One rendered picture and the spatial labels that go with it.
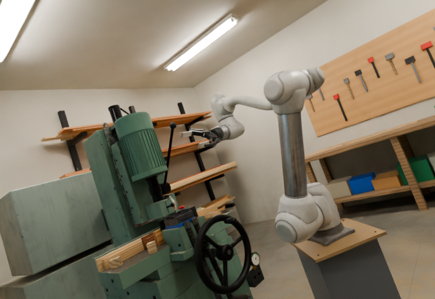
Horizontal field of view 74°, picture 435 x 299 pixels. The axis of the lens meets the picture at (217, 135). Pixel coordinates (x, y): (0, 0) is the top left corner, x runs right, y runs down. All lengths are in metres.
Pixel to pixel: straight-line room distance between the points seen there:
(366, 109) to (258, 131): 1.64
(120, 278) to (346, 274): 0.96
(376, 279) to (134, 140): 1.26
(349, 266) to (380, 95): 2.90
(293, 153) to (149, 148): 0.66
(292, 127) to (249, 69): 3.63
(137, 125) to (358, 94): 3.27
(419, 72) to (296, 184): 2.99
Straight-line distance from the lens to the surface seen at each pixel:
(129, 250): 1.36
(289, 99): 1.21
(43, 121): 3.90
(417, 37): 4.13
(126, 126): 1.41
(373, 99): 4.14
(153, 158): 1.38
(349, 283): 1.55
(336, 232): 1.56
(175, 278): 1.29
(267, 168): 4.83
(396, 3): 4.24
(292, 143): 1.26
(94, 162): 1.71
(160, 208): 1.40
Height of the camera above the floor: 1.13
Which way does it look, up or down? 6 degrees up
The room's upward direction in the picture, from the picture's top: 20 degrees counter-clockwise
